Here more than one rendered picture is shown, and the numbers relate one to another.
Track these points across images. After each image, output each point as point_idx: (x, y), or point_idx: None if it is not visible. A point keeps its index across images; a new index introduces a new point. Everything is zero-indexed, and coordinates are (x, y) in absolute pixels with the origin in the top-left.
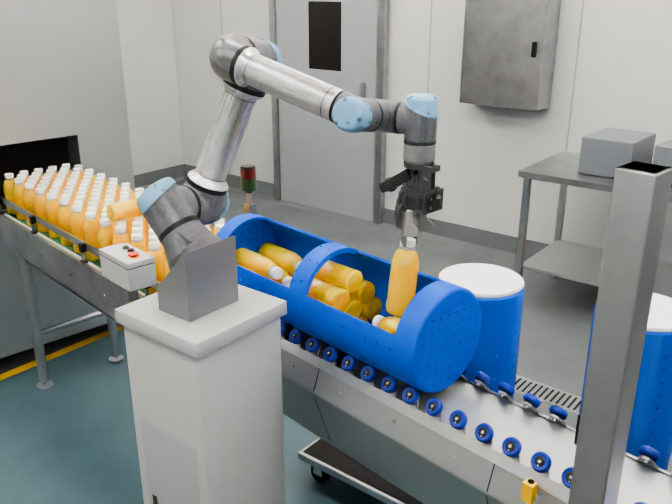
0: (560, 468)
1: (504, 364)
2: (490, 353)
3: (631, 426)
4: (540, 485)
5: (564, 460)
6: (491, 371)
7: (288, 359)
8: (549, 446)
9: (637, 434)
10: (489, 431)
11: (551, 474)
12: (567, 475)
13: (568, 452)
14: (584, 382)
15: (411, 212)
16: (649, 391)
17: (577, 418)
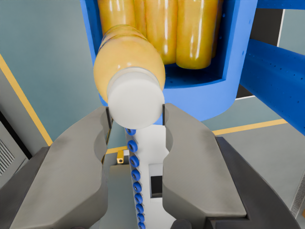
0: (148, 157)
1: (299, 8)
2: (298, 1)
3: (270, 104)
4: (130, 156)
5: (156, 155)
6: (285, 2)
7: None
8: (162, 145)
9: (268, 105)
10: (130, 134)
11: (140, 157)
12: (134, 174)
13: (165, 153)
14: (302, 70)
15: (162, 184)
16: (290, 123)
17: (151, 191)
